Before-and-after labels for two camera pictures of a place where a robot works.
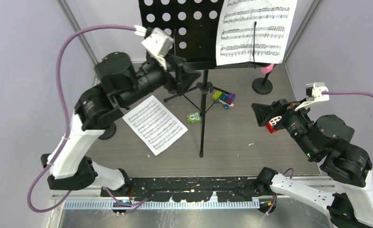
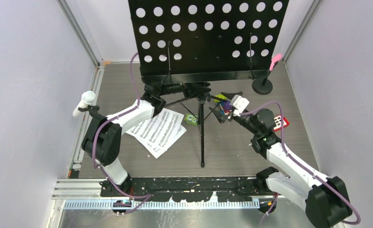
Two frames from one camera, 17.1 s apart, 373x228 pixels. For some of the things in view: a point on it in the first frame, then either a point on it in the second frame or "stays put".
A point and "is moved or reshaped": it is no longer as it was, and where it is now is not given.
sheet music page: (254, 32) → (159, 130)
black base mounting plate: (231, 188) stays put
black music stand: (193, 24) is moved or reshaped
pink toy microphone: (268, 69) → (274, 60)
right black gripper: (282, 107) → (222, 118)
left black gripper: (182, 78) → (192, 90)
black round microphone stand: (262, 85) stays put
